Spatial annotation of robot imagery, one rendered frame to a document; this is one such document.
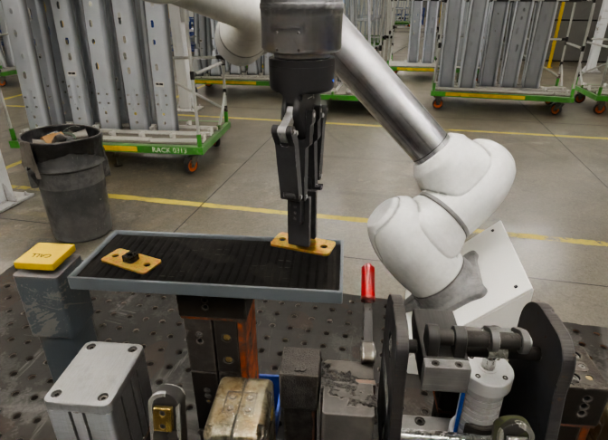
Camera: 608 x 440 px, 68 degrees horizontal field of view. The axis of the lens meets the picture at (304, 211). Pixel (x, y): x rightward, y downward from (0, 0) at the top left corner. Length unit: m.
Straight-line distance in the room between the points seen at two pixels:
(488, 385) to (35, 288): 0.63
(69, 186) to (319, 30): 2.82
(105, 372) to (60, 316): 0.21
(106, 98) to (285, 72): 4.47
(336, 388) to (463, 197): 0.62
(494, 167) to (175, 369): 0.88
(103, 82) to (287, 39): 4.47
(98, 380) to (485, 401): 0.45
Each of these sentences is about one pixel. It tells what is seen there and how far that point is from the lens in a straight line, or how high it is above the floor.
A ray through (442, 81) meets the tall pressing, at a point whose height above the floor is 0.39.
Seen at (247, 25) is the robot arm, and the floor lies 1.46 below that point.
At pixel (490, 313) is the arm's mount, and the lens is 1.05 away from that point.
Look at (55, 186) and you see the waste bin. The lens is 3.23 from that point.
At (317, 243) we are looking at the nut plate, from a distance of 0.61.
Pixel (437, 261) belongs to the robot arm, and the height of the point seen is 0.97.
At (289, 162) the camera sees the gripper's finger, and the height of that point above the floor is 1.33.
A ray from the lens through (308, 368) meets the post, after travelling 0.57.
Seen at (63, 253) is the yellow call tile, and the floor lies 1.16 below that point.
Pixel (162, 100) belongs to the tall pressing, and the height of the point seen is 0.60.
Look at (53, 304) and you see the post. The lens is 0.77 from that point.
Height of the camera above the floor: 1.50
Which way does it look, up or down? 25 degrees down
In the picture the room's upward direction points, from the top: straight up
